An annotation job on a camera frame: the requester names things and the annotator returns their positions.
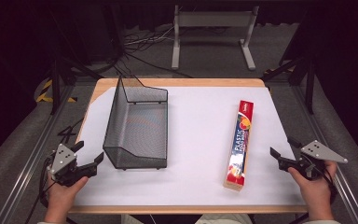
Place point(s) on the grey metal stand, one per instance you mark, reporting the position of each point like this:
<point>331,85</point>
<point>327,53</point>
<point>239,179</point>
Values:
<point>213,19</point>

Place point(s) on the person's right hand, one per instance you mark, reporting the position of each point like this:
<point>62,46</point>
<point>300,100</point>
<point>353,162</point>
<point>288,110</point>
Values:
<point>318,193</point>

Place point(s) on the yellow black hazard tape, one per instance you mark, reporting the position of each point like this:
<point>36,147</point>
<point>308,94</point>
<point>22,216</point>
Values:
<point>45,90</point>

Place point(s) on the white table mat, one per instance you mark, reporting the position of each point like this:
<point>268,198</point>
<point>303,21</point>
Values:
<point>199,140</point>

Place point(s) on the black tripod stand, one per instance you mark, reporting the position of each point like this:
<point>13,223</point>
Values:
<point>55,84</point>
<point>309,84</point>

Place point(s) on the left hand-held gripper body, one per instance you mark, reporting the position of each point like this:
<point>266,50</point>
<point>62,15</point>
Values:
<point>62,158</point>

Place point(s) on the person's left hand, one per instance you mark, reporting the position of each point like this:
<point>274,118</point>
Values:
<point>60,196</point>

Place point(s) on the aluminium floor rail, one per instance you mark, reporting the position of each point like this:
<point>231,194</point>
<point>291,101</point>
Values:
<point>321,130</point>
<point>34,158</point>

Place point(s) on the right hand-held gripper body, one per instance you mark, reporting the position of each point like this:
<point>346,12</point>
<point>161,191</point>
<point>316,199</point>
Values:
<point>320,153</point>

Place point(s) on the red plastic wrap box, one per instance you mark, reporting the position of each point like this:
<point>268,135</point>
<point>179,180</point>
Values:
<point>240,146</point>

